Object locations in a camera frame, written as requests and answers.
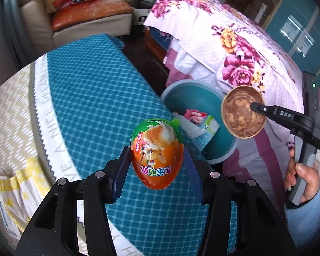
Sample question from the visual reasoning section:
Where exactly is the grey-blue curtain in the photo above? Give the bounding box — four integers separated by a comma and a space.
0, 0, 24, 67

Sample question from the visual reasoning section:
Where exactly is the white and teal packet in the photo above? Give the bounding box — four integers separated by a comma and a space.
180, 115, 220, 151

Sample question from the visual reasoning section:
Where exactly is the person's right forearm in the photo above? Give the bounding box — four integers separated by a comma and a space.
284, 187, 320, 250

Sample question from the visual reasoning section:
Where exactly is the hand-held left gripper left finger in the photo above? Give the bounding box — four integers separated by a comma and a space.
15, 145, 131, 256

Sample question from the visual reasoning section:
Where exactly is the pink floral quilt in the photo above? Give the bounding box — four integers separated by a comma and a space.
143, 0, 306, 128

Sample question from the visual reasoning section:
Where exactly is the pink and white bed sheet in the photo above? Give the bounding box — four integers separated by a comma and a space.
164, 45, 320, 219

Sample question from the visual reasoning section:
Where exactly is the orange seat cushion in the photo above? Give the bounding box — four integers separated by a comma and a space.
51, 0, 133, 32

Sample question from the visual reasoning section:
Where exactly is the person's right hand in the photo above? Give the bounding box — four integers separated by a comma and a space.
283, 149, 320, 204

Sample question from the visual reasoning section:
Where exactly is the yellow and white plastic bag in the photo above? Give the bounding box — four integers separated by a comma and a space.
0, 157, 54, 240

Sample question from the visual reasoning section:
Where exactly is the orange egg-shaped toy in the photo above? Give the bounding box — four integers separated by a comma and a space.
130, 119, 182, 190

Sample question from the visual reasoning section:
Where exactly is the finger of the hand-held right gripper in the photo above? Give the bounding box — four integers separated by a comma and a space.
249, 102, 310, 128

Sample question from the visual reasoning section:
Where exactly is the cream leather sofa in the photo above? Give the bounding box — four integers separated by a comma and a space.
19, 0, 134, 55

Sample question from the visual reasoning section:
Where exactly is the brown wooden bed frame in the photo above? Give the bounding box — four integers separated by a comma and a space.
144, 28, 171, 62

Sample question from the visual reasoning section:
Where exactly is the pink and red snack packet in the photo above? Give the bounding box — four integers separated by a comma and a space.
183, 108, 208, 124

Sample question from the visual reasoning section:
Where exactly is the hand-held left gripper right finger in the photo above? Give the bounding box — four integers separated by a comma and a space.
184, 146, 294, 256

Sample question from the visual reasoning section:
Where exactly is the brown round bowl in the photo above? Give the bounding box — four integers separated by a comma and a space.
221, 85, 267, 139

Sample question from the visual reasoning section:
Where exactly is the teal plastic trash bin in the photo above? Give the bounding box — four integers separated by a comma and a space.
160, 79, 237, 165

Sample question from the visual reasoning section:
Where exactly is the teal wardrobe with glass doors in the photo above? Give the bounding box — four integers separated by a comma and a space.
264, 0, 320, 83

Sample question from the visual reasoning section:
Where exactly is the beige patterned mattress cover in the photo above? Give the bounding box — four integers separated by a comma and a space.
0, 57, 118, 256

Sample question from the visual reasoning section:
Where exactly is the blue checkered blanket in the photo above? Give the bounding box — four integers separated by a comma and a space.
47, 33, 238, 254

